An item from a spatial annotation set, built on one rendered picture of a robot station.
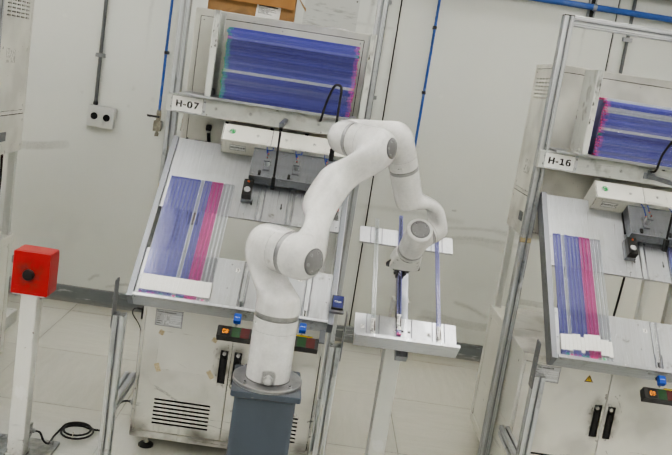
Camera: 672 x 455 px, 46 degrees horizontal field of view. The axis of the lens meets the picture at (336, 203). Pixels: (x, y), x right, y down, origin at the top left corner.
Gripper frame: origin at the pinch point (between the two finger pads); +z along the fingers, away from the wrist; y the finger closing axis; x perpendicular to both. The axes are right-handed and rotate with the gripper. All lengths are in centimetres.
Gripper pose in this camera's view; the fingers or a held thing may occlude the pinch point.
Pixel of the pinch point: (400, 272)
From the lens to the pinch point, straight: 276.3
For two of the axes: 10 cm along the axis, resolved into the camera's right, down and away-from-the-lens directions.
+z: -1.3, 5.0, 8.6
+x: -0.9, 8.5, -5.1
